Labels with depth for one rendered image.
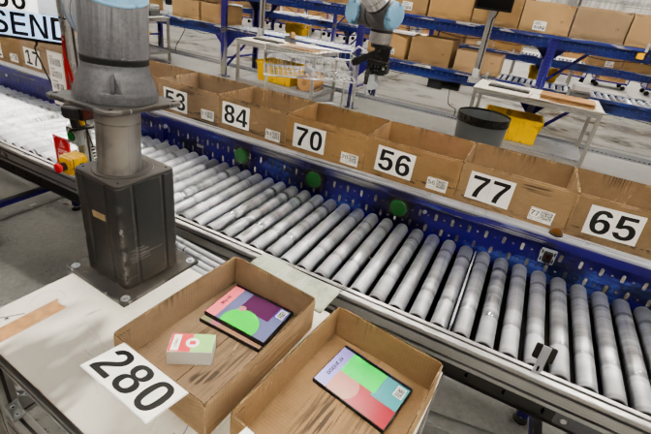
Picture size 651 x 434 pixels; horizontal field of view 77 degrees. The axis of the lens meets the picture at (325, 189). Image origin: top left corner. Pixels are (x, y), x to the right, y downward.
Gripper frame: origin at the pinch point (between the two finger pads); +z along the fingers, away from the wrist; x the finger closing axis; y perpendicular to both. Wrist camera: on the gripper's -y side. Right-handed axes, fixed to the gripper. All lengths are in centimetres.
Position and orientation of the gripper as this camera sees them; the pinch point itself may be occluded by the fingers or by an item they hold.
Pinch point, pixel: (366, 91)
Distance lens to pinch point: 182.8
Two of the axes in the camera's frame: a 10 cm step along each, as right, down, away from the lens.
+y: 9.1, 2.8, -3.0
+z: -1.2, 8.8, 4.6
